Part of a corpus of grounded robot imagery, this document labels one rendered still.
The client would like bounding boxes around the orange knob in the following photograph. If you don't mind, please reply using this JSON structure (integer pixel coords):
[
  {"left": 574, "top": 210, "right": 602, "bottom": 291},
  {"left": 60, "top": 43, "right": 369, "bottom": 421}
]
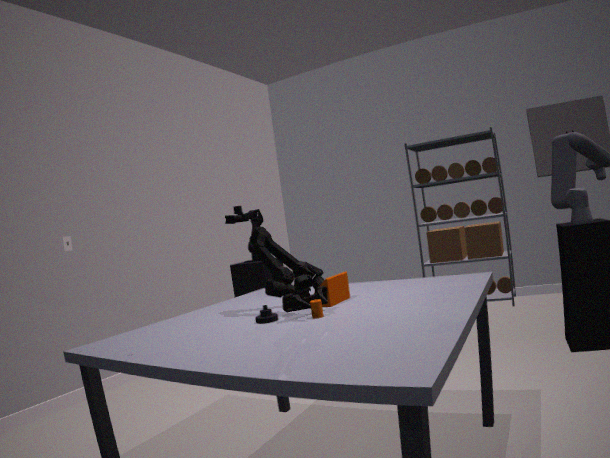
[{"left": 310, "top": 299, "right": 324, "bottom": 319}]

